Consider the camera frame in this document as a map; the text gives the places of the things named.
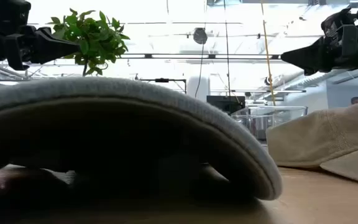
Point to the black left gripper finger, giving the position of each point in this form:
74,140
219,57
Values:
51,46

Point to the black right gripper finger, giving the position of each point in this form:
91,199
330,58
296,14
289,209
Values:
315,56

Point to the tan baseball cap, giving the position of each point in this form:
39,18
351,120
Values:
322,140

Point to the grey-blue baseball cap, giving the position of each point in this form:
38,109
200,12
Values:
135,90

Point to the green potted plant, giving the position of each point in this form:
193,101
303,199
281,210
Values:
95,37

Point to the person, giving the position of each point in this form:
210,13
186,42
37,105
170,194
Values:
357,100

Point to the clear plastic bin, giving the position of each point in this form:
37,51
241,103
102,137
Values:
259,124

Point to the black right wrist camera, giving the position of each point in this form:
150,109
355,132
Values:
337,23

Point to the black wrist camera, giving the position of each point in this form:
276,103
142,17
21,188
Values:
8,12
337,23

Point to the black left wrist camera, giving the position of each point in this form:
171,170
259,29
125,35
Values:
8,12

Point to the black gantry frame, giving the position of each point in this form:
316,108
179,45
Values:
162,80

